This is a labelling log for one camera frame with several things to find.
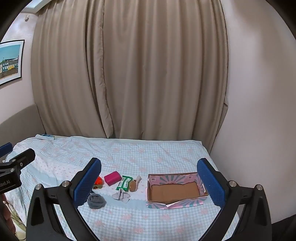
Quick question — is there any dark grey fuzzy sock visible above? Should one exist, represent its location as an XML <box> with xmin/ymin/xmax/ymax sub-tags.
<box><xmin>87</xmin><ymin>193</ymin><xmax>106</xmax><ymax>209</ymax></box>

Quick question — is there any orange plush strawberry toy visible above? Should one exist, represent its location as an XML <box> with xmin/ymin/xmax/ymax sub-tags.
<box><xmin>93</xmin><ymin>176</ymin><xmax>104</xmax><ymax>189</ymax></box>

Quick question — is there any magenta pouch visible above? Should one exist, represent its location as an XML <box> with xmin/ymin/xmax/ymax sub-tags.
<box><xmin>104</xmin><ymin>171</ymin><xmax>122</xmax><ymax>186</ymax></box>

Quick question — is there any grey cloth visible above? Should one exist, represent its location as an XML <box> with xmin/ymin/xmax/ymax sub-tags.
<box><xmin>112</xmin><ymin>188</ymin><xmax>130</xmax><ymax>203</ymax></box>

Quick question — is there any green wet wipes pack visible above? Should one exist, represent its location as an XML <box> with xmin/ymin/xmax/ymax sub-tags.
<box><xmin>116</xmin><ymin>175</ymin><xmax>133</xmax><ymax>192</ymax></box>

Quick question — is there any brown plush toy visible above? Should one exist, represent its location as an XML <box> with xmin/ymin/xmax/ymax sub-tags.
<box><xmin>129</xmin><ymin>175</ymin><xmax>142</xmax><ymax>192</ymax></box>

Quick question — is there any person's left hand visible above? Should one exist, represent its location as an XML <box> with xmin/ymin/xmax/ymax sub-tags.
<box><xmin>1</xmin><ymin>194</ymin><xmax>16</xmax><ymax>235</ymax></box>

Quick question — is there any beige headboard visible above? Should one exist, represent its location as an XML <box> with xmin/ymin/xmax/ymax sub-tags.
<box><xmin>0</xmin><ymin>104</ymin><xmax>46</xmax><ymax>146</ymax></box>

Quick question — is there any small blue item on bed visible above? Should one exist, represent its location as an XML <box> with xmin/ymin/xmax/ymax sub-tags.
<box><xmin>42</xmin><ymin>134</ymin><xmax>55</xmax><ymax>140</ymax></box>

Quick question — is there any pink patterned cardboard box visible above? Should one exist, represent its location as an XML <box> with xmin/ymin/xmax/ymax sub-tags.
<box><xmin>147</xmin><ymin>172</ymin><xmax>209</xmax><ymax>210</ymax></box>

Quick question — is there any light blue checkered bedspread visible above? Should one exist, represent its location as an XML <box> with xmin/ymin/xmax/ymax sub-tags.
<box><xmin>6</xmin><ymin>137</ymin><xmax>220</xmax><ymax>240</ymax></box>

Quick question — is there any beige curtain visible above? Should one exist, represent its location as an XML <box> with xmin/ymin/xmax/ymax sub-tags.
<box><xmin>31</xmin><ymin>1</ymin><xmax>228</xmax><ymax>150</ymax></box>

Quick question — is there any framed picture on wall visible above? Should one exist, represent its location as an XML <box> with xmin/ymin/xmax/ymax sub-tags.
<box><xmin>0</xmin><ymin>40</ymin><xmax>25</xmax><ymax>85</ymax></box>

